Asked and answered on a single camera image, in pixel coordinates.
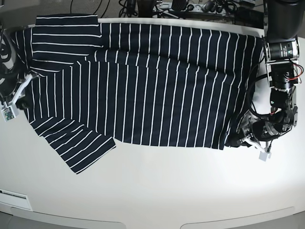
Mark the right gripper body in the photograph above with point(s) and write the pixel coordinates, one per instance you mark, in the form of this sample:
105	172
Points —
16	90

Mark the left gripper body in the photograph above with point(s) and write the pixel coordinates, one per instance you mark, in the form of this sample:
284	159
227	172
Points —
245	134

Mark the navy white striped T-shirt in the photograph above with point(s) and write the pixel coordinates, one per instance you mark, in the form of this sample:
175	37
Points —
144	84

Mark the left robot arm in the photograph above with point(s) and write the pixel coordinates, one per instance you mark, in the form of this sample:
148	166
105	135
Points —
282	22

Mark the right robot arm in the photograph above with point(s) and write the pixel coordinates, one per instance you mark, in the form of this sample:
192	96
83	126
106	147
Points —
12	71

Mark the black box on floor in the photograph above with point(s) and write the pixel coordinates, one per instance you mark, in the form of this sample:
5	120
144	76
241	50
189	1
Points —
250	17

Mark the white label plate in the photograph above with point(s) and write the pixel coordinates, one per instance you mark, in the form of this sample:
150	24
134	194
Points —
15	200

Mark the grey power strip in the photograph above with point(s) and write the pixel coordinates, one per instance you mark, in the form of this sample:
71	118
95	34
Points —
187	8

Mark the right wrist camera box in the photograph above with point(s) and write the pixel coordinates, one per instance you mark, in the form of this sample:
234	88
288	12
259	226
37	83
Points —
10	112

